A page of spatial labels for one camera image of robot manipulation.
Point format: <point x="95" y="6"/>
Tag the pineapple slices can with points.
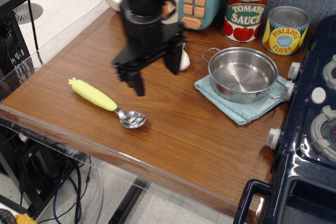
<point x="286" y="28"/>

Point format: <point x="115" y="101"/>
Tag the plush mushroom toy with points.
<point x="185" y="60"/>

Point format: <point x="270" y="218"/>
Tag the spoon with yellow-green handle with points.
<point x="129" y="119"/>

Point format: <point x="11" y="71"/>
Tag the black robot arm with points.
<point x="152" y="32"/>

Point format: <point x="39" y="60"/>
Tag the dark blue toy stove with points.
<point x="302" y="186"/>

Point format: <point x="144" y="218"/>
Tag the round floor vent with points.
<point x="25" y="12"/>

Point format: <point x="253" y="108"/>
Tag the light blue folded cloth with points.
<point x="240" y="113"/>

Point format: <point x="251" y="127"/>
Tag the black table leg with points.
<point x="126" y="205"/>

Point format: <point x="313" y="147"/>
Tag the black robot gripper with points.
<point x="148" y="39"/>

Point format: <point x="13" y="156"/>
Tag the stainless steel pot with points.
<point x="243" y="75"/>

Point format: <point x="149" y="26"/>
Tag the tomato sauce can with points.
<point x="243" y="19"/>

